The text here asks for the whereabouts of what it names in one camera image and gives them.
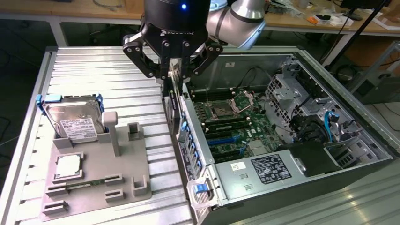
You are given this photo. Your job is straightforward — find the blue case latch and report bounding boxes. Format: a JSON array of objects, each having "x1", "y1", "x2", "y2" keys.
[{"x1": 192, "y1": 184, "x2": 209, "y2": 195}]

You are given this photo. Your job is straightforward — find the grey power supply unit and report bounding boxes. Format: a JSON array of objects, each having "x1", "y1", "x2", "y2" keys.
[{"x1": 214, "y1": 150, "x2": 309, "y2": 200}]

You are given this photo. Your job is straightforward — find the metal socket cover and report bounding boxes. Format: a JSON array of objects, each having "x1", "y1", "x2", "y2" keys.
[{"x1": 229, "y1": 90, "x2": 256, "y2": 106}]

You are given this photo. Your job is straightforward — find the CPU socket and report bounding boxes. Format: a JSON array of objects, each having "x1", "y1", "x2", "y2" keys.
[{"x1": 210, "y1": 102, "x2": 237, "y2": 120}]

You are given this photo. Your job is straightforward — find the green RAM stick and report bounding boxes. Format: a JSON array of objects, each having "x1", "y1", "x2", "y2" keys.
[{"x1": 66, "y1": 177, "x2": 109, "y2": 190}]

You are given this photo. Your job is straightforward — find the silver hard disk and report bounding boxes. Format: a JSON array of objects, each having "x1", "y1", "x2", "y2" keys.
[{"x1": 41, "y1": 97, "x2": 104, "y2": 144}]

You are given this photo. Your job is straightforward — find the blue wire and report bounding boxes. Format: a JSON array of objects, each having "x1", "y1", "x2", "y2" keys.
[{"x1": 324, "y1": 111, "x2": 337, "y2": 144}]

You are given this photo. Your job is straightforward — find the cardboard box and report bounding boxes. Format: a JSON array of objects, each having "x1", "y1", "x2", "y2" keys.
[{"x1": 124, "y1": 0, "x2": 146, "y2": 14}]

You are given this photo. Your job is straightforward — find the black stand pole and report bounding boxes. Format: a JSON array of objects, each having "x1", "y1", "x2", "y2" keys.
[{"x1": 321, "y1": 0, "x2": 390, "y2": 68}]

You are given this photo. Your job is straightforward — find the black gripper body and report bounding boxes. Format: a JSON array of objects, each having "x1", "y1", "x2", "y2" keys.
[{"x1": 140, "y1": 0, "x2": 210, "y2": 59}]

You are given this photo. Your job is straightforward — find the black open PC case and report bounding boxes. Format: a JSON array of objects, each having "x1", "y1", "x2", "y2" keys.
[{"x1": 160, "y1": 52, "x2": 397, "y2": 225}]

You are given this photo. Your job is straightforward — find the black equipment box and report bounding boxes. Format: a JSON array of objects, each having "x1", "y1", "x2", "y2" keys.
[{"x1": 356, "y1": 72, "x2": 400, "y2": 104}]

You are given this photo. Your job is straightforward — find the aluminium frame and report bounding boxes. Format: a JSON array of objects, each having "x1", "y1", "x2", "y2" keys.
[{"x1": 350, "y1": 40, "x2": 400, "y2": 94}]

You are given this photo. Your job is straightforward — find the black monitor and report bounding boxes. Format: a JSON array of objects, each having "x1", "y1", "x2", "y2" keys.
[{"x1": 338, "y1": 0, "x2": 390, "y2": 10}]

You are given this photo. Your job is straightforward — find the black expansion slot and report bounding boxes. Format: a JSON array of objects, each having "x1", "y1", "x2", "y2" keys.
[{"x1": 210, "y1": 149, "x2": 242, "y2": 158}]

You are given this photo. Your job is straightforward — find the green motherboard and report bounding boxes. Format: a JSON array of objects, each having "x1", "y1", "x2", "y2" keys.
[{"x1": 189, "y1": 89, "x2": 286, "y2": 164}]

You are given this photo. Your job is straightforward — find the silver disk bay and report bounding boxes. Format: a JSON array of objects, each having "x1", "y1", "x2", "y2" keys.
[{"x1": 264, "y1": 74, "x2": 313, "y2": 141}]

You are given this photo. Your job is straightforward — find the grey parts rack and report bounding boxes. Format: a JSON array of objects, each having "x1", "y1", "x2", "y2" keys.
[{"x1": 38, "y1": 111, "x2": 153, "y2": 223}]

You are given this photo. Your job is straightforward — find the blue expansion slot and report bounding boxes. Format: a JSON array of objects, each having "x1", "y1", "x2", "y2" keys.
[{"x1": 208, "y1": 136, "x2": 248, "y2": 146}]

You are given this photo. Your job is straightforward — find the white desk object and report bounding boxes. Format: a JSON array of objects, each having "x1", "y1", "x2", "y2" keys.
[{"x1": 313, "y1": 13, "x2": 354, "y2": 27}]

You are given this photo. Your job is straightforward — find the blue disk carrier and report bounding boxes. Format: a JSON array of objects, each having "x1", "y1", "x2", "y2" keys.
[{"x1": 34, "y1": 93, "x2": 106, "y2": 135}]

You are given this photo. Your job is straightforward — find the black graphics card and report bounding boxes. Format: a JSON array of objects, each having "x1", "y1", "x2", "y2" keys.
[{"x1": 166, "y1": 58, "x2": 185, "y2": 140}]

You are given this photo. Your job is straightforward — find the wooden desk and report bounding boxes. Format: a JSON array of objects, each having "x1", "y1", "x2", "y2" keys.
[{"x1": 0, "y1": 0, "x2": 400, "y2": 47}]

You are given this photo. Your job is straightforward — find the black RAM stick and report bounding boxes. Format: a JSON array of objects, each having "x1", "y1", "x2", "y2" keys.
[{"x1": 204, "y1": 119, "x2": 252, "y2": 132}]

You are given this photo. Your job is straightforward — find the silver CPU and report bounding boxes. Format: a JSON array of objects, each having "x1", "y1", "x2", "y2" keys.
[{"x1": 56, "y1": 156, "x2": 82, "y2": 177}]

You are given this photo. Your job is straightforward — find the silver chipset heatsink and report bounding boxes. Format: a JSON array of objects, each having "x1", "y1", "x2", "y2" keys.
[{"x1": 248, "y1": 140, "x2": 265, "y2": 156}]

